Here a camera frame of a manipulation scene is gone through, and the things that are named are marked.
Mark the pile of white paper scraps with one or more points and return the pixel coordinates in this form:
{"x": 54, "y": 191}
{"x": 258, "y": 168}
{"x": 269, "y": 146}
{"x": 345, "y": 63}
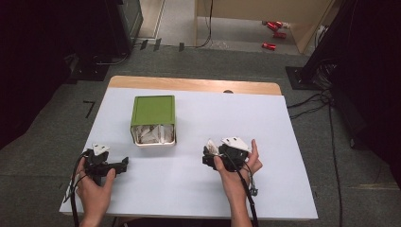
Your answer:
{"x": 153, "y": 134}

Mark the black cabinet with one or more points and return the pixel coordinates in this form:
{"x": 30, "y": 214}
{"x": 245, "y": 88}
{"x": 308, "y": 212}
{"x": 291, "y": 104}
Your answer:
{"x": 124, "y": 25}

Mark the green box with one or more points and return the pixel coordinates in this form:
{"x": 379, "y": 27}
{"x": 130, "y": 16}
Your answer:
{"x": 153, "y": 110}

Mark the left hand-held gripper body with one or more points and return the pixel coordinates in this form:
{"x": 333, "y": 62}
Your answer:
{"x": 97, "y": 165}

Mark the black tape strip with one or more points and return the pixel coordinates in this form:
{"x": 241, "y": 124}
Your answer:
{"x": 181, "y": 47}
{"x": 157, "y": 44}
{"x": 143, "y": 44}

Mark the black stand base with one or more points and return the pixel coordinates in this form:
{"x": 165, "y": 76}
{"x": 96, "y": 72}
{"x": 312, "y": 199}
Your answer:
{"x": 298, "y": 78}

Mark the person's right hand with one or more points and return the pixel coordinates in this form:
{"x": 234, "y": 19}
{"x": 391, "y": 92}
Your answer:
{"x": 236, "y": 181}

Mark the white table sheet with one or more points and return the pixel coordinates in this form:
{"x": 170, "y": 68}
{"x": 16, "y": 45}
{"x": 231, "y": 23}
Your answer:
{"x": 189, "y": 189}

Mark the wooden partition board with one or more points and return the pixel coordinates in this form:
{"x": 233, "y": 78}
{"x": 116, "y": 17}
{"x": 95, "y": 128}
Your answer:
{"x": 252, "y": 9}

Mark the dark curtain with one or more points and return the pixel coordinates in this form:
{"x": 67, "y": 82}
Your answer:
{"x": 369, "y": 78}
{"x": 38, "y": 56}

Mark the wooden table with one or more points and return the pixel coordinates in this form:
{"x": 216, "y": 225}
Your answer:
{"x": 189, "y": 84}

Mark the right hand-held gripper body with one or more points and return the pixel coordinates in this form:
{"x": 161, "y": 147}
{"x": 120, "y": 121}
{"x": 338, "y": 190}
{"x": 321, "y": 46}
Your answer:
{"x": 235, "y": 157}

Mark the person's left hand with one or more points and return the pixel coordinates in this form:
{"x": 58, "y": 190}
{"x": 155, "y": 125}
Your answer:
{"x": 94, "y": 198}

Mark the black floor plate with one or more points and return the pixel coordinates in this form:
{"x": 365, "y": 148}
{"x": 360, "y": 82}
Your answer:
{"x": 88, "y": 72}

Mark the black angled tape mark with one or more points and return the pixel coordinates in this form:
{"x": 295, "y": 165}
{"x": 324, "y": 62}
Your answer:
{"x": 90, "y": 108}

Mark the red object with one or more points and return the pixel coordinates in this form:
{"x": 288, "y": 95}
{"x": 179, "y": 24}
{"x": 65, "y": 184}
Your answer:
{"x": 273, "y": 26}
{"x": 269, "y": 46}

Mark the white paper piece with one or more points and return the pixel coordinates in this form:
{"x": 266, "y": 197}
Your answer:
{"x": 212, "y": 146}

